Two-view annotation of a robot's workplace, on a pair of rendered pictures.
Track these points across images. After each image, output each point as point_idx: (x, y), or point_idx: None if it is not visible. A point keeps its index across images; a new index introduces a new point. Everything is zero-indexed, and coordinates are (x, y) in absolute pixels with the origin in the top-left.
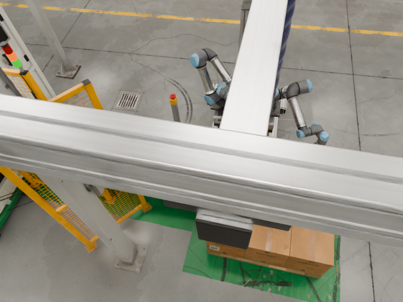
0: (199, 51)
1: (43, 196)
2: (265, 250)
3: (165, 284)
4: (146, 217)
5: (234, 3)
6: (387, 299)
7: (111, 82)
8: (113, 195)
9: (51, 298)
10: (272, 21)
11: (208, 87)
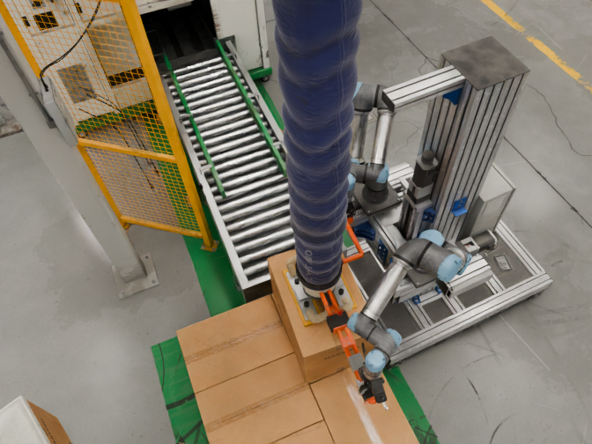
0: (369, 85)
1: (152, 136)
2: (204, 424)
3: (122, 339)
4: (196, 255)
5: None
6: None
7: (361, 77)
8: (202, 198)
9: (43, 233)
10: None
11: (351, 149)
